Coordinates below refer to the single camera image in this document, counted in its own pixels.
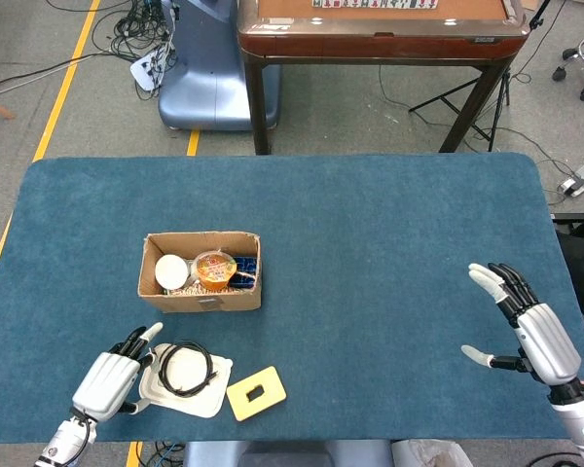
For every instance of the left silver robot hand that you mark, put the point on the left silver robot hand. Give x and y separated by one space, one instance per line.
107 384

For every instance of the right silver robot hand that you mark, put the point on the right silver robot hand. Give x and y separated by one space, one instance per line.
550 340

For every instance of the white plastic tray lid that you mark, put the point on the white plastic tray lid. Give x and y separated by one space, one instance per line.
199 404

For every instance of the brown cardboard box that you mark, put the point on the brown cardboard box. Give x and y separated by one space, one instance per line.
214 304

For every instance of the yellow foam block with hole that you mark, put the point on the yellow foam block with hole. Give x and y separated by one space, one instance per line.
272 389

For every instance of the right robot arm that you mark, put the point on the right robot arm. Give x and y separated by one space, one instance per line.
579 423

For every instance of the white patterned snack packet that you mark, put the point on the white patterned snack packet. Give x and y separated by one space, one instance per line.
194 291

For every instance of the white paper cup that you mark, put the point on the white paper cup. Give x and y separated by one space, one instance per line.
171 272

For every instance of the orange jelly cup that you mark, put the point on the orange jelly cup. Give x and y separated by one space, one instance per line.
214 270

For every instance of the white plastic bag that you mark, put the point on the white plastic bag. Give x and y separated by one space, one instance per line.
433 457

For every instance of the blue snack packet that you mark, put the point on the blue snack packet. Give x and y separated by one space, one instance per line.
245 265

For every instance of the blue-grey robot torso base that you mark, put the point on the blue-grey robot torso base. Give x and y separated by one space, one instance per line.
282 457

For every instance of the blue table cloth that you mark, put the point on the blue table cloth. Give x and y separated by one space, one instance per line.
345 243

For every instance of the black tripod stand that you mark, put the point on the black tripod stand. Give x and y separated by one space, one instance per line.
443 96

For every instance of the chrome wheeled stool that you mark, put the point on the chrome wheeled stool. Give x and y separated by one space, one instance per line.
559 74

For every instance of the brown mahjong table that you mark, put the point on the brown mahjong table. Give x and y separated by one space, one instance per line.
370 44

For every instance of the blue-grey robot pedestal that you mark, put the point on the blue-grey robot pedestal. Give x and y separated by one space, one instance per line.
199 87

